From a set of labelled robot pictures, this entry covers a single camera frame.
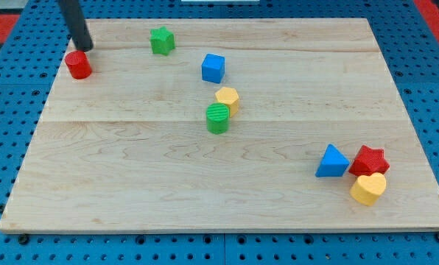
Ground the blue triangle block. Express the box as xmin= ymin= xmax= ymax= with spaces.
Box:
xmin=315 ymin=144 xmax=350 ymax=177

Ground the yellow heart block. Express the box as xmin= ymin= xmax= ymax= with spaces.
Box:
xmin=349 ymin=172 xmax=387 ymax=206

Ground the red cylinder block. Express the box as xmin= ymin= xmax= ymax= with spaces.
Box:
xmin=64 ymin=50 xmax=92 ymax=80

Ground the blue cube block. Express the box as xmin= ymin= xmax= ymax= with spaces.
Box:
xmin=201 ymin=54 xmax=225 ymax=84

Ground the red star block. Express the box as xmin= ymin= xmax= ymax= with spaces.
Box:
xmin=349 ymin=145 xmax=390 ymax=176

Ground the light wooden board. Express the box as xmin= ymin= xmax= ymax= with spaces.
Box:
xmin=0 ymin=18 xmax=439 ymax=234

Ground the green star block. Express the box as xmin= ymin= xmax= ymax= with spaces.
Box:
xmin=150 ymin=26 xmax=175 ymax=56

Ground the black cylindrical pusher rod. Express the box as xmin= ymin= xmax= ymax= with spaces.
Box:
xmin=57 ymin=0 xmax=94 ymax=52

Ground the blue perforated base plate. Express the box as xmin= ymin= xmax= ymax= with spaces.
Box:
xmin=0 ymin=0 xmax=439 ymax=264

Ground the green cylinder block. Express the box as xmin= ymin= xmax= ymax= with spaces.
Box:
xmin=206 ymin=103 xmax=230 ymax=134

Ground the yellow hexagon block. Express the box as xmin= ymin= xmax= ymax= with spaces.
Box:
xmin=214 ymin=87 xmax=239 ymax=117

